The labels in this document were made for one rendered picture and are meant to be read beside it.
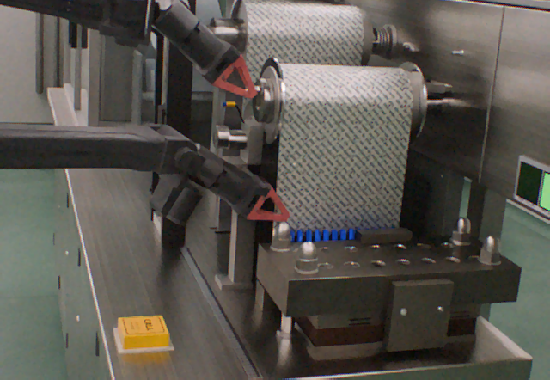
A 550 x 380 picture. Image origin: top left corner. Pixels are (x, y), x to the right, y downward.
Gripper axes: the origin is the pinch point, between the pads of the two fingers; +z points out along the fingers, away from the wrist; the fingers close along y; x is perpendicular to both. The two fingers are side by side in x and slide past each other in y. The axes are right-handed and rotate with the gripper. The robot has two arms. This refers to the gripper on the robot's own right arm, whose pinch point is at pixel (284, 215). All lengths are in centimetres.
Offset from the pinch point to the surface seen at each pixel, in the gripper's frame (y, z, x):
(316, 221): 0.2, 5.8, 2.0
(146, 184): -77, -1, -20
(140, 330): 11.7, -14.9, -25.1
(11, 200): -359, 15, -115
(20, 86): -556, 2, -81
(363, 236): 6.4, 11.6, 4.4
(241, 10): -32.8, -16.9, 26.9
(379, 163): 0.3, 9.8, 16.3
